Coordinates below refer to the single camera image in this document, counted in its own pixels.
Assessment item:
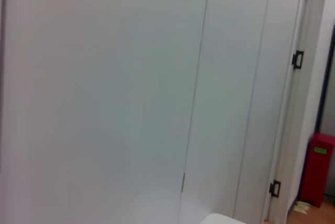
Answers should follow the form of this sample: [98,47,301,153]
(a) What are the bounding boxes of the yellow paper scraps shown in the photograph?
[293,200,311,213]

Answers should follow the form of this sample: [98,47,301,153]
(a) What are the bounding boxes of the dark blue door frame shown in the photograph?
[315,24,335,133]

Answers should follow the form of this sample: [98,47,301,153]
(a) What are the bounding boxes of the black door hinge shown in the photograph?
[292,50,304,69]
[269,180,281,198]

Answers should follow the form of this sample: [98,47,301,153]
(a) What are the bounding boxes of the red box with green label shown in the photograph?
[299,131,335,208]

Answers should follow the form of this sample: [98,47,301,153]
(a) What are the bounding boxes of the white rounded object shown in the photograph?
[203,212,248,224]

